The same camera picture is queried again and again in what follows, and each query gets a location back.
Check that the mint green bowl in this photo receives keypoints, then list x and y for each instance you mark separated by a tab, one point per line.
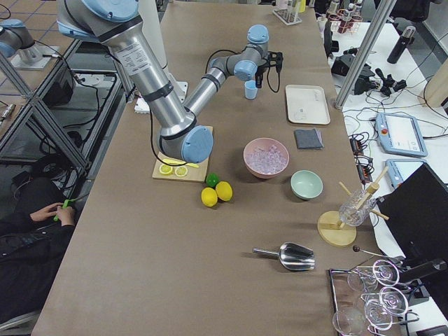
306	184

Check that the lemon half slice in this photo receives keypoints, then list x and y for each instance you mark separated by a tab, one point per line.
181	171
166	170

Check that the beige rabbit tray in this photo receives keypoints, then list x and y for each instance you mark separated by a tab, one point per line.
306	104

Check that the yellow plastic knife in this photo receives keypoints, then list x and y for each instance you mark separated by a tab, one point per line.
168	161

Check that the yellow lemon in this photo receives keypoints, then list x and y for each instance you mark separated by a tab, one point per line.
224	191
209	197

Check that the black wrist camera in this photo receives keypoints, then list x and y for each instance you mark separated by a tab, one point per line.
275	59

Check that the person in black clothes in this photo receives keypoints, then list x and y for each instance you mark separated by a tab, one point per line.
34	239

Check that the aluminium frame post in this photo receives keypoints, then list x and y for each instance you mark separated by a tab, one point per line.
380	17

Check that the light blue plastic cup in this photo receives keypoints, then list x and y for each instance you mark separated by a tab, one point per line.
250	89

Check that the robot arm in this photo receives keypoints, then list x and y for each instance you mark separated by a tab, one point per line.
123	26

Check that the black tray of glasses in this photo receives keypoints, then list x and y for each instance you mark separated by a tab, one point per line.
371	299

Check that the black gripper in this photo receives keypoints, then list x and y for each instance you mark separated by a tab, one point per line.
259	71

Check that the dark grey folded cloth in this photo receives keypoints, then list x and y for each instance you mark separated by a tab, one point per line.
308	139

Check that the pink bowl of ice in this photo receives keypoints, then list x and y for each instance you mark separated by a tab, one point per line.
265	158

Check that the wooden cutting board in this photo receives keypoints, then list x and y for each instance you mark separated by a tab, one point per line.
194	174

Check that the black laptop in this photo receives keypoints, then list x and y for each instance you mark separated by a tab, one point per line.
417	216

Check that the green lime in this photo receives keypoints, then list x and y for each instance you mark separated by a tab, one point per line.
212	180

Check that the wooden cup tree stand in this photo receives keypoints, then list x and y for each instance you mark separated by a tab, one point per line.
331	228

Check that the metal ice scoop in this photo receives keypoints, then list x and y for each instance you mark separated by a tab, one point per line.
292	256

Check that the glass on wooden stand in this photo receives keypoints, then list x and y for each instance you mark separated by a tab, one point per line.
357	208

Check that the white wire cup rack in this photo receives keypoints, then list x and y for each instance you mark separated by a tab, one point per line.
287	11

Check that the blue teach pendant tablet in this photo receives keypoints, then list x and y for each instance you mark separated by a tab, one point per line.
400	135

